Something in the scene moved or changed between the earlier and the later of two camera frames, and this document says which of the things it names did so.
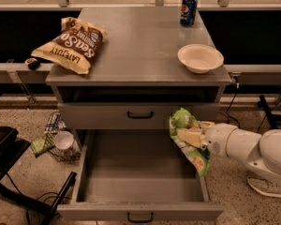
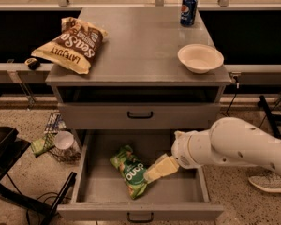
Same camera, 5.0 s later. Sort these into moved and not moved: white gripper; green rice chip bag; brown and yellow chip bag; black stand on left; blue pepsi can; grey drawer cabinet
Moved: white gripper; green rice chip bag
Not moved: brown and yellow chip bag; grey drawer cabinet; black stand on left; blue pepsi can
